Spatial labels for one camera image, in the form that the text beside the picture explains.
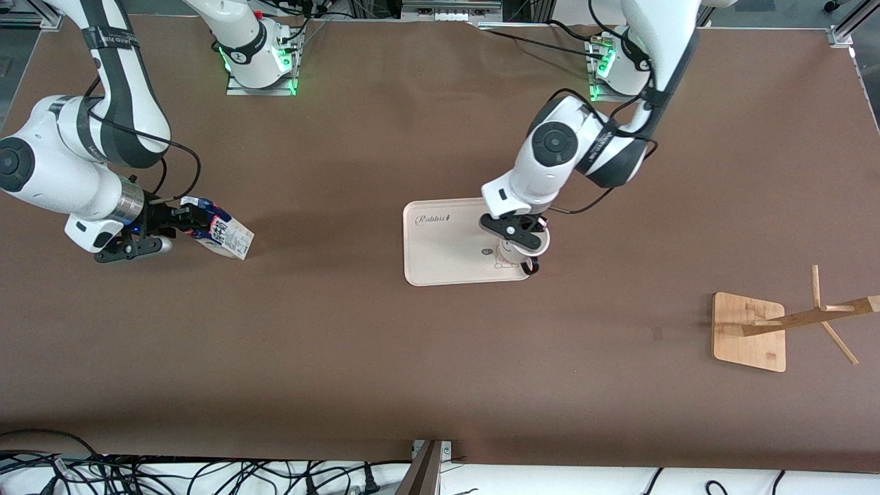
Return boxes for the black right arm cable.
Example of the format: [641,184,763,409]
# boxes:
[82,76,202,206]

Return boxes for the aluminium frame profile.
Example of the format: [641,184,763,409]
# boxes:
[401,0,504,23]

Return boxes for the black base power cable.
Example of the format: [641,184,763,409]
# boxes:
[481,19,616,63]

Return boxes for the wooden cup rack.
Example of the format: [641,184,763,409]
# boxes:
[712,265,880,373]

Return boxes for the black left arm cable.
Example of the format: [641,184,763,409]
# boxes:
[547,86,659,215]

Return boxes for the silver aluminium corner profile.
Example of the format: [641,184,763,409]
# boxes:
[827,0,880,49]

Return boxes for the dark camera pole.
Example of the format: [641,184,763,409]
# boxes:
[395,440,442,495]

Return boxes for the tangled black cable bundle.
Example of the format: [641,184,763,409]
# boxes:
[0,430,413,495]

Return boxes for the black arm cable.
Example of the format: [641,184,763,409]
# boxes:
[82,76,202,206]
[547,86,659,215]

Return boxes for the cream plastic tray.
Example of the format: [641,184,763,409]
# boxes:
[403,198,534,287]

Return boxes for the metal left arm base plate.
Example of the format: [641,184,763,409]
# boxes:
[588,38,663,104]

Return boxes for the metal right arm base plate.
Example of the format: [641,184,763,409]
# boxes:
[225,38,299,97]

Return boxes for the white cup black handle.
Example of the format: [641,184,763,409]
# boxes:
[495,227,551,278]

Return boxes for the blue white milk carton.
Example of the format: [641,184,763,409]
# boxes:
[180,197,255,261]

